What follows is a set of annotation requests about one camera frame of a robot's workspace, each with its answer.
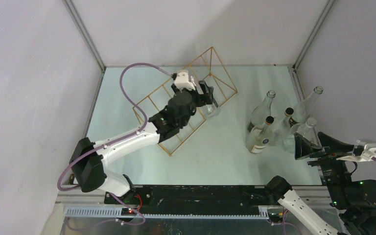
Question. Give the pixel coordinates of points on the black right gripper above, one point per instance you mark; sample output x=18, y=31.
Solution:
x=336, y=148

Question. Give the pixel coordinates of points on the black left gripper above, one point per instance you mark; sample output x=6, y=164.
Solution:
x=207, y=90

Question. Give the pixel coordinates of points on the squat clear glass bottle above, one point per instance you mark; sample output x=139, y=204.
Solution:
x=304, y=129

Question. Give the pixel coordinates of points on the clear bottle silver cap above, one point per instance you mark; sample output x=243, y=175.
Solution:
x=211, y=110

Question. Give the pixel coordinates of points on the clear bottle black cap front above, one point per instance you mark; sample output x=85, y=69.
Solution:
x=280, y=127

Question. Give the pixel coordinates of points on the greenish bottle black label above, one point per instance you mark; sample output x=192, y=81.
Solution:
x=304, y=109

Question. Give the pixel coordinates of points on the clear bottle black gold label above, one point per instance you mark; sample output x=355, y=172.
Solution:
x=261, y=112

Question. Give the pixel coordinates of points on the clear bottle black cap white label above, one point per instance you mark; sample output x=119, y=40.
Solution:
x=260, y=136

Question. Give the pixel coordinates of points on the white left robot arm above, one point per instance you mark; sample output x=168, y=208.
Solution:
x=89, y=161

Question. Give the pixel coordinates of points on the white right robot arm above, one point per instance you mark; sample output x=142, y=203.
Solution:
x=356, y=200

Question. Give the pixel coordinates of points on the right circuit board with leds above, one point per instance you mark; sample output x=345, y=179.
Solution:
x=277, y=217

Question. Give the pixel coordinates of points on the circuit board with leds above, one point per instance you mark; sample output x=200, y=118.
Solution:
x=127, y=212
x=277, y=217

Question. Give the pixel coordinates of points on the left circuit board with leds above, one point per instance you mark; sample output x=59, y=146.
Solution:
x=127, y=212

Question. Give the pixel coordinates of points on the gold wire wine rack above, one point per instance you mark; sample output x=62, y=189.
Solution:
x=208, y=67

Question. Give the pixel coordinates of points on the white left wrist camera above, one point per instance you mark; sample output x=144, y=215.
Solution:
x=183, y=80

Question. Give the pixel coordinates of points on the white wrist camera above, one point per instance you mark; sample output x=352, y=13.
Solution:
x=364, y=150
x=183, y=80

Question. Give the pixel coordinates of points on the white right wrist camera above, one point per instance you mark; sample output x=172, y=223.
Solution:
x=364, y=150

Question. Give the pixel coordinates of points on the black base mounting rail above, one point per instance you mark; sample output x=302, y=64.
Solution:
x=164, y=200

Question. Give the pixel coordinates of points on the aluminium frame profile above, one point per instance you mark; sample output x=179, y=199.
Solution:
x=83, y=31

